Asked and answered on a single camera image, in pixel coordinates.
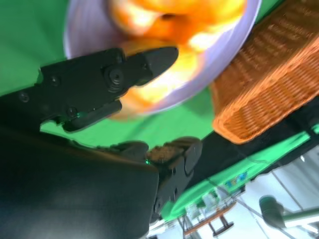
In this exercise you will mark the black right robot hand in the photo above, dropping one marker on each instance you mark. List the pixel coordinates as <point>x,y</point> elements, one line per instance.
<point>74,186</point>

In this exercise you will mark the oval orange bread roll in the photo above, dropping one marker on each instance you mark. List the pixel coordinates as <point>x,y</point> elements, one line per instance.
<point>169,84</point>

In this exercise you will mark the grey cobot arm blue joints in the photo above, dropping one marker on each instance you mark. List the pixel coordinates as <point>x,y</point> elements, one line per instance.
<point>271,209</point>

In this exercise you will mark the lavender round plate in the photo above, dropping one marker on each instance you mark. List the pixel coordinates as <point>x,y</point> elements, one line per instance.
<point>219,57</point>

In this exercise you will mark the orange wicker basket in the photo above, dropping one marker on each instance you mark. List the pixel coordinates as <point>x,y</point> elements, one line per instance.
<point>269,87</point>

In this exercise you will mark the green background cloth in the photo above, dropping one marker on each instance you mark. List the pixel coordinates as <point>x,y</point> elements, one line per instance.
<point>199,194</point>

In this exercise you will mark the small wooden round table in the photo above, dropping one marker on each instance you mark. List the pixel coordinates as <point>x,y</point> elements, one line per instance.
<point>207,220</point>

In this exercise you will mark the black backdrop curtain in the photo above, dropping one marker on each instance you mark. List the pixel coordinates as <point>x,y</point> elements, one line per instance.
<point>224,154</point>

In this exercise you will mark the blue toy figure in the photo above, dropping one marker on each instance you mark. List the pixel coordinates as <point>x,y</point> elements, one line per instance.
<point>236,180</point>

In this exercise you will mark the green tablecloth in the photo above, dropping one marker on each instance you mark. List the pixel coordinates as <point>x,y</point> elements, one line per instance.
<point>30,30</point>

